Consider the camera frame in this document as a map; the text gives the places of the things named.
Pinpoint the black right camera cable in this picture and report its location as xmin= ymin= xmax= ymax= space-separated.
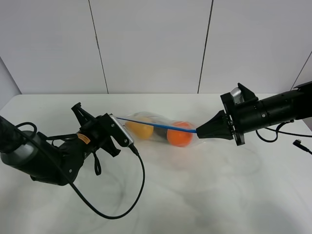
xmin=255 ymin=119 xmax=312 ymax=155

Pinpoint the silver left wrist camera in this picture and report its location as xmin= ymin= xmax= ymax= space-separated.
xmin=109 ymin=115 xmax=134 ymax=147

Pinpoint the orange fruit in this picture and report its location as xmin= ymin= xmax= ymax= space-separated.
xmin=167 ymin=121 xmax=193 ymax=147

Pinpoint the black camera cable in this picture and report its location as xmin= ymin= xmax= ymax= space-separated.
xmin=0 ymin=116 xmax=146 ymax=219
xmin=255 ymin=119 xmax=312 ymax=155

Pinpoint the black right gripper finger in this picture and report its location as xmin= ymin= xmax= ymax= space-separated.
xmin=196 ymin=123 xmax=233 ymax=139
xmin=202 ymin=110 xmax=227 ymax=129

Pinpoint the dark purple eggplant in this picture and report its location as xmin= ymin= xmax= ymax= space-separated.
xmin=154 ymin=127 xmax=168 ymax=140

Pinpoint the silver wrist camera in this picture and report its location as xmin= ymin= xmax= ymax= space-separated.
xmin=230 ymin=87 xmax=244 ymax=104
xmin=109 ymin=115 xmax=134 ymax=147

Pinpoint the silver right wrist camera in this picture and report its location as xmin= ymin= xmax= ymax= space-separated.
xmin=230 ymin=87 xmax=244 ymax=104

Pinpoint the yellow fruit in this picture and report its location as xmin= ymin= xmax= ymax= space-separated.
xmin=125 ymin=121 xmax=154 ymax=140

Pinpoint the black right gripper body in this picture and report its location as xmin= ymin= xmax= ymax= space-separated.
xmin=220 ymin=83 xmax=258 ymax=146

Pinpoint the black left camera cable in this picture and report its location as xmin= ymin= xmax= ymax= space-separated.
xmin=0 ymin=116 xmax=146 ymax=219

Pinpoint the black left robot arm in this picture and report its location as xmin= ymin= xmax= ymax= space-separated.
xmin=0 ymin=103 xmax=120 ymax=186

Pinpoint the clear zip bag blue strip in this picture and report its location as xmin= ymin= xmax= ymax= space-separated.
xmin=117 ymin=112 xmax=199 ymax=147

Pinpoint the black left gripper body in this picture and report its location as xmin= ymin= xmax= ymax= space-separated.
xmin=71 ymin=102 xmax=120 ymax=157

